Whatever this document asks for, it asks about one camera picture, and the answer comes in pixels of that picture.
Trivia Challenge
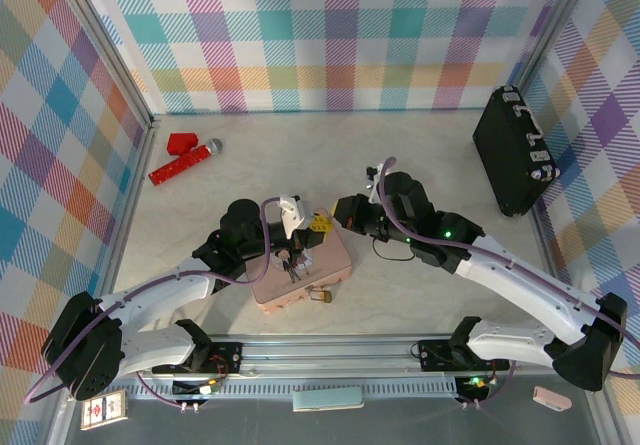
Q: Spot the pink tin box with cartoon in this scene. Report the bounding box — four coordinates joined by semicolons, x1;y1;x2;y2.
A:
249;207;356;317

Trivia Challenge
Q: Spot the bunch of keys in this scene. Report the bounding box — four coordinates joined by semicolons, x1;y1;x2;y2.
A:
278;248;304;284

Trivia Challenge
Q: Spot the red glitter toy microphone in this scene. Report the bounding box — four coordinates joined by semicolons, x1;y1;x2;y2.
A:
148;137;225;188

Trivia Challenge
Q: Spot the black briefcase with metal clasps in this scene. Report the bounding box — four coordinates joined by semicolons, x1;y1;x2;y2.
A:
472;84;562;218

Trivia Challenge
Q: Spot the red heart-shaped box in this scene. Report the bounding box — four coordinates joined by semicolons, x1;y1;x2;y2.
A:
166;132;200;158

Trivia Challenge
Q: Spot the small circuit board with LED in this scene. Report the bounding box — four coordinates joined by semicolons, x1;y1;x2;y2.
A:
172;377;225;397
456;374;494;399

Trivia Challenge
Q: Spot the light blue flat case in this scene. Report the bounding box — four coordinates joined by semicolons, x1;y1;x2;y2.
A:
292;386;365;413

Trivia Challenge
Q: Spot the playing card deck box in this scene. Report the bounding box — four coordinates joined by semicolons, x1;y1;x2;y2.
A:
79;388;129;423

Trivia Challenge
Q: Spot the small pink case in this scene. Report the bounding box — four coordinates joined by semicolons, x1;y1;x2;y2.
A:
531;385;573;412

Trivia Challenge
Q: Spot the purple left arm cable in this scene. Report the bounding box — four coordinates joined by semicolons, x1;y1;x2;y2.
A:
23;195;290;404

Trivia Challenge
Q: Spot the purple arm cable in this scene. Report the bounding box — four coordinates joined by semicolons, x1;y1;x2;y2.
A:
377;156;640;381
23;195;290;404

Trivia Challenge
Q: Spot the thin black cable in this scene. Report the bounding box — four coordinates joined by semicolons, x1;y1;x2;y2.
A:
371;236;417;263

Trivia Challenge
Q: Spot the aluminium mounting rail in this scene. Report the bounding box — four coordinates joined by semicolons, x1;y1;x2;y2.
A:
114;333;556;384

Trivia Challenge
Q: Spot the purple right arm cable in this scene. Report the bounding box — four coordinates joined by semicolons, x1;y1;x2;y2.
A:
377;156;640;381

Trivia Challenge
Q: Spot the grey slotted cable duct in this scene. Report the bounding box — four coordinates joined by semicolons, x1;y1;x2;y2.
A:
74;378;461;399

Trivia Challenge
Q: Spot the short purple base cable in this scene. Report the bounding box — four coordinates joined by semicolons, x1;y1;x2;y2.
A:
135;370;202;413
458;358;517;410

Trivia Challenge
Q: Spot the aluminium frame post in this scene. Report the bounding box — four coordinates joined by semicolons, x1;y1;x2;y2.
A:
513;0;594;97
49;0;162;132

